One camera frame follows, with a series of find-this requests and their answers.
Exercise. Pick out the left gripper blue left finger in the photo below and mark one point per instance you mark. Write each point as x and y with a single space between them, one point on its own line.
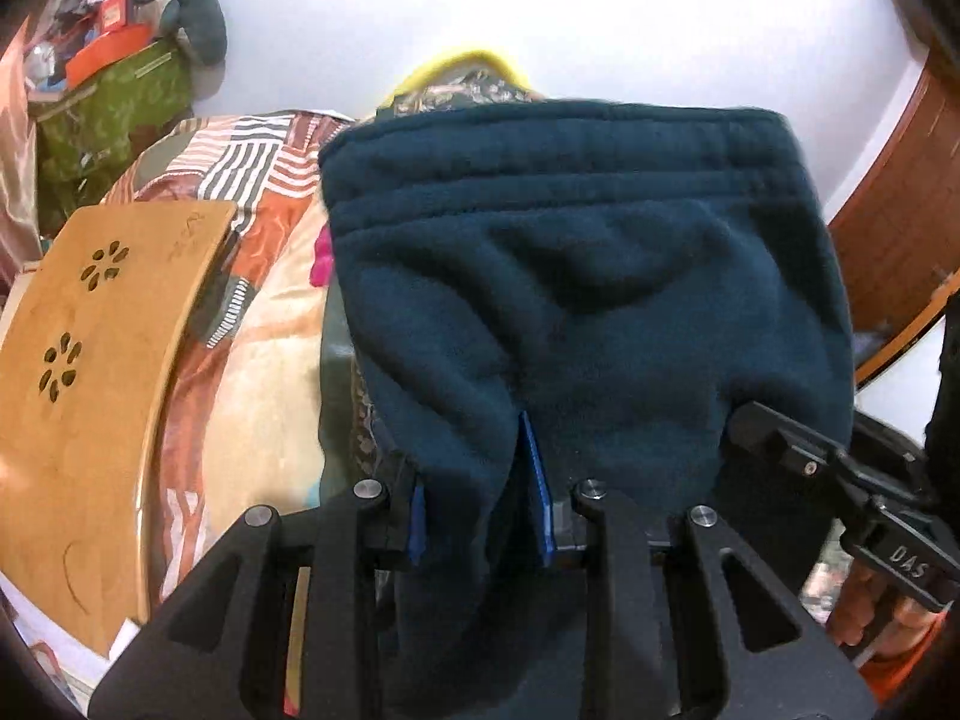
400 533

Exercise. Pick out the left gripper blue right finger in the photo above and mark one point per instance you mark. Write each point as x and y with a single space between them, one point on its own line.
559 531

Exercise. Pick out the dark teal fleece pants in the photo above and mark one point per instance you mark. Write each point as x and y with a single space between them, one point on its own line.
616 278

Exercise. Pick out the floral green bedspread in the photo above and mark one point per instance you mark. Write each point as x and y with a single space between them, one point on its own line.
347 425

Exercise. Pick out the striped patchwork quilt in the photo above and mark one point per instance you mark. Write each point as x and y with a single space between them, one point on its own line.
241 420

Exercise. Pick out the brown wooden door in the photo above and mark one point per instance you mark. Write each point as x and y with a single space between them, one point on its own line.
897 236

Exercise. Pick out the wooden lap desk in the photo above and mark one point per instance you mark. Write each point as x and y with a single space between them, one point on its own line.
85 366

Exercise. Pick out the pink orange curtain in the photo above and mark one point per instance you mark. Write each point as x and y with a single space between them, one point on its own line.
20 241

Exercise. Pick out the green patterned storage bag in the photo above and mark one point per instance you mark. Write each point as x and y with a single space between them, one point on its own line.
94 133

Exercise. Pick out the orange box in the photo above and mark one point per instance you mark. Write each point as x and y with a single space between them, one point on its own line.
106 50

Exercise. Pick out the red small box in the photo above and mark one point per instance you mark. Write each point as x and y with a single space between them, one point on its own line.
112 16

